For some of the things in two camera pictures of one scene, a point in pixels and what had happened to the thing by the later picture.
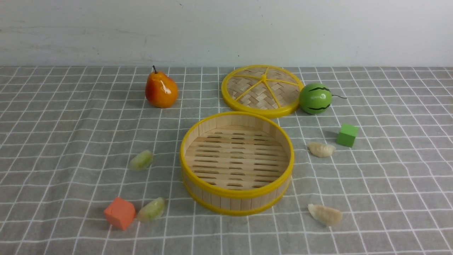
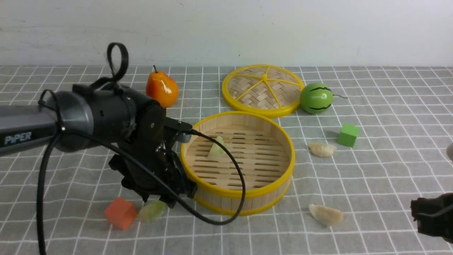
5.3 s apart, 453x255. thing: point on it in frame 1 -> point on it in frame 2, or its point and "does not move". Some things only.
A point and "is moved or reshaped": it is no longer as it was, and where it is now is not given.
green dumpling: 152,211 does not move
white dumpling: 328,216 does not move
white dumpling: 321,150 does not move
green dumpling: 141,161 is moved or reshaped
